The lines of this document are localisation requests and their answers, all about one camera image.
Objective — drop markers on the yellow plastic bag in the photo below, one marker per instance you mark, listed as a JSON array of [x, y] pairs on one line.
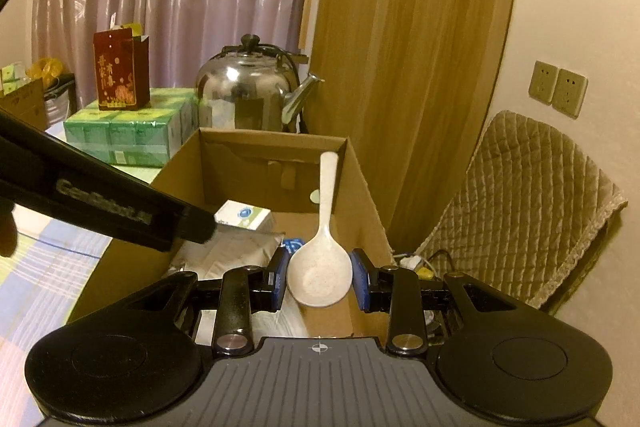
[[44, 69]]

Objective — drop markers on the wooden strip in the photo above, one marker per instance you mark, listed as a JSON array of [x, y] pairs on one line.
[[306, 17]]

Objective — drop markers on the cardboard box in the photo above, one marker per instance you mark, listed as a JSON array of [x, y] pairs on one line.
[[360, 197]]

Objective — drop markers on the quilted beige chair cover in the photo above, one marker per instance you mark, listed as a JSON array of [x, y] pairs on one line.
[[525, 207]]

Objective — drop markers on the clear plastic box blue label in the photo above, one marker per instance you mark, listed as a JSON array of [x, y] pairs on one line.
[[294, 246]]

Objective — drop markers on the stainless steel kettle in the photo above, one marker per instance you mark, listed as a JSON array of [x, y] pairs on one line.
[[245, 87]]

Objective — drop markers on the brown cardboard carton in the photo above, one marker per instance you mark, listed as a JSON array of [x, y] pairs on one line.
[[22, 107]]

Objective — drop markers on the white rice spoon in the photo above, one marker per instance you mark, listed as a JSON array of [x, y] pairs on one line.
[[320, 267]]

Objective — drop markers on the beige wall socket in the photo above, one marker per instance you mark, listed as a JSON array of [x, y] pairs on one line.
[[542, 81], [570, 92]]

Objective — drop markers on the wooden door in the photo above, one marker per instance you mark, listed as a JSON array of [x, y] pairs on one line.
[[410, 57]]

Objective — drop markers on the red gift box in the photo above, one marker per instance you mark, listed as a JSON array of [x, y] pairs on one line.
[[120, 72]]

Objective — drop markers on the white medicine box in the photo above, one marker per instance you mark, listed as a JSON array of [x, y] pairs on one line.
[[245, 214]]

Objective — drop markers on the silver foil pouch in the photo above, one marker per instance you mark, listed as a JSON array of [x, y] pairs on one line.
[[230, 252]]

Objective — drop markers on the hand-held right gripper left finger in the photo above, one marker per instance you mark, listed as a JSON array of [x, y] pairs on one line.
[[280, 279]]

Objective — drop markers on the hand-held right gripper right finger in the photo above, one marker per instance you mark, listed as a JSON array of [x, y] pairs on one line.
[[361, 282]]

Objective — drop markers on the stack of green boxes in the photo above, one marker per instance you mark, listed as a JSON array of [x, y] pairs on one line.
[[11, 78]]

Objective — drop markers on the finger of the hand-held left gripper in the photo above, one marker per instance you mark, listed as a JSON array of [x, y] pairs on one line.
[[197, 227]]

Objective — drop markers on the white bucket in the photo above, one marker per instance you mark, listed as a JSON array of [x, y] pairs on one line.
[[61, 102]]

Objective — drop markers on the green tissue multipack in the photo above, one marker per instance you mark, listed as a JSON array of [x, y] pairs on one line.
[[130, 132]]

